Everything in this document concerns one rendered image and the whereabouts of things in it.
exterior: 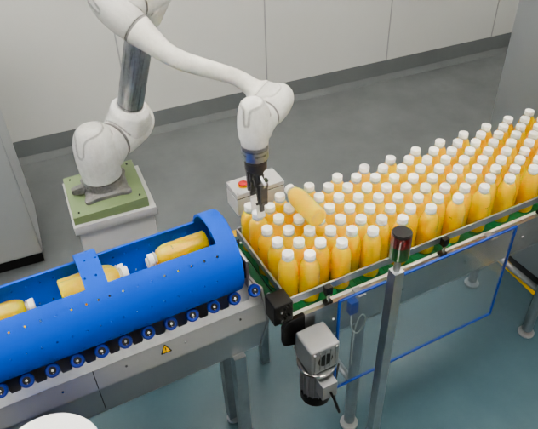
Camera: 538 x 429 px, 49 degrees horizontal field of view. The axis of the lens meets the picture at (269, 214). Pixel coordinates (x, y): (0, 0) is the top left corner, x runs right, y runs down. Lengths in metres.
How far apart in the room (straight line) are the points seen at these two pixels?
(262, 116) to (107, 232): 0.88
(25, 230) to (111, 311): 1.89
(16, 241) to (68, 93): 1.39
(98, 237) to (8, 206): 1.19
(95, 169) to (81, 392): 0.82
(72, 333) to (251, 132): 0.79
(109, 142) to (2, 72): 2.31
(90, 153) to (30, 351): 0.81
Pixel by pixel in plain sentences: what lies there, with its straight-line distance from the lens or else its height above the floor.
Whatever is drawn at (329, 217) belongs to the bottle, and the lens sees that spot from 2.13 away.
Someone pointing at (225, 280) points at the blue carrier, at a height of 1.10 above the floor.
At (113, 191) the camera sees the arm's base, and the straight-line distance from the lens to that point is 2.37.
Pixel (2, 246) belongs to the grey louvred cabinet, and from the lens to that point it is 3.67.
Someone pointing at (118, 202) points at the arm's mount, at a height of 1.04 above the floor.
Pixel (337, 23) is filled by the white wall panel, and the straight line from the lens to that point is 5.12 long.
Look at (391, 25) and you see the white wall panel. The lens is 5.41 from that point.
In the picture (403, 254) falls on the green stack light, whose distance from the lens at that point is 1.82.
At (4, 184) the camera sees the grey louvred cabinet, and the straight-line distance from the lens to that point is 3.44.
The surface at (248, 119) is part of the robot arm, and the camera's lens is 1.81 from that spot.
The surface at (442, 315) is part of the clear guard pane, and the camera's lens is 2.49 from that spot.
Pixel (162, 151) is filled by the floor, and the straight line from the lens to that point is 4.56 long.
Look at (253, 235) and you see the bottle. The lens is 2.10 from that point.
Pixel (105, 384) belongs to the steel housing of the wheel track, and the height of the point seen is 0.85.
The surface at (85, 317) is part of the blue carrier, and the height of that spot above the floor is 1.15.
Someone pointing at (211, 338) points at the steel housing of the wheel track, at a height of 0.86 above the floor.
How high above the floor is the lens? 2.42
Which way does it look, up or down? 39 degrees down
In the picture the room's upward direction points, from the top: 2 degrees counter-clockwise
